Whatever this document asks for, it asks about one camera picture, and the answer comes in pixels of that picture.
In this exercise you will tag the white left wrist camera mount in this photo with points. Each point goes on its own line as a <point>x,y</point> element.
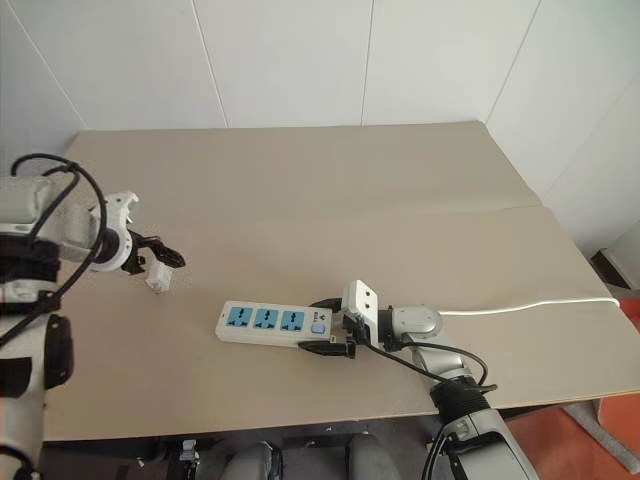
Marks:
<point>119,209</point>

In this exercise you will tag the white cabinet with dark base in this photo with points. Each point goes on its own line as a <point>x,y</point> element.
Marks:
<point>622,260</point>

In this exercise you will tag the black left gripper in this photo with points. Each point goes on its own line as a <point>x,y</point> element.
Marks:
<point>138,241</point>

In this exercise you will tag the white power strip blue sockets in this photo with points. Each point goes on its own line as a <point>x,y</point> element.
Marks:
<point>267,322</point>

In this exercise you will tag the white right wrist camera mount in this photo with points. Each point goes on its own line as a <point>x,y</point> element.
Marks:
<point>362,300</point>

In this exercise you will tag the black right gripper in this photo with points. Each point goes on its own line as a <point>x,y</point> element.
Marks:
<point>356,334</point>

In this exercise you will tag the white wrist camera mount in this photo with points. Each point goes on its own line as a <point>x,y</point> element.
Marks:
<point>119,209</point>
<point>362,300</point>

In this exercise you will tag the dark grey rounded shape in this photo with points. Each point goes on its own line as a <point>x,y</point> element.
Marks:
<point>372,460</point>
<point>240,462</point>

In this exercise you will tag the grey pad on floor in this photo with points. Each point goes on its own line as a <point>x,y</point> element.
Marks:
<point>585,412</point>

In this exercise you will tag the white charger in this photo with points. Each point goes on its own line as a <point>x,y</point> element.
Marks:
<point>159,280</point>

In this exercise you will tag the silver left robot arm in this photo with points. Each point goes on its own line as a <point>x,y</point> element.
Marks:
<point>22,205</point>

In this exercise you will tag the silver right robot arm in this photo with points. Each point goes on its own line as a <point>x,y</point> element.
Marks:
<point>470,425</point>

